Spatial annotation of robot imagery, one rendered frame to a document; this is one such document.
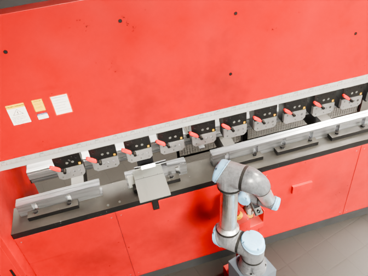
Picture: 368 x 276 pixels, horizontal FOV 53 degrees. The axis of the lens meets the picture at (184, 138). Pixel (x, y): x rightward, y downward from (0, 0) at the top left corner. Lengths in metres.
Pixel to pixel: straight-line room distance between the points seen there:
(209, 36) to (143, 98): 0.47
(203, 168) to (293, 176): 0.63
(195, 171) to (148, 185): 0.37
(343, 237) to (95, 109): 2.20
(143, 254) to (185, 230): 0.35
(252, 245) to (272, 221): 1.04
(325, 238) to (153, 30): 2.17
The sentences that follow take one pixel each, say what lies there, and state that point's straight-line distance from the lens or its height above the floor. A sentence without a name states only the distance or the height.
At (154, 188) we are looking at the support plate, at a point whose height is 1.00.
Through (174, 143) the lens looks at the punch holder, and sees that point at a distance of 2.19.
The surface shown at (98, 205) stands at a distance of 2.34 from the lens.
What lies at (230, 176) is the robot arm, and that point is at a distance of 1.63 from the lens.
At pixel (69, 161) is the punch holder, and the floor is 1.21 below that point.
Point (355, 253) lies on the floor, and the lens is 3.21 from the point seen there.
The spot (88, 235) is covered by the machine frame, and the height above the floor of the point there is 0.68.
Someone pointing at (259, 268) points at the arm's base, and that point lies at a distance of 2.02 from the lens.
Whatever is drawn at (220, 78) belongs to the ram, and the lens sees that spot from 2.05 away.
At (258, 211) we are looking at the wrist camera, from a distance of 2.20.
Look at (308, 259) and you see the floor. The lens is 3.10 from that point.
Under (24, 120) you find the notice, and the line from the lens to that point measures 2.01.
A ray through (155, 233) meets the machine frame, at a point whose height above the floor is 0.52.
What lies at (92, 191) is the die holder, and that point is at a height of 0.93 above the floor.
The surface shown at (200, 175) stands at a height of 0.88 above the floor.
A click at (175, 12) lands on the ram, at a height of 1.93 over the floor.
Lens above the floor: 2.55
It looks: 39 degrees down
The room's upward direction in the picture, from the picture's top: 7 degrees counter-clockwise
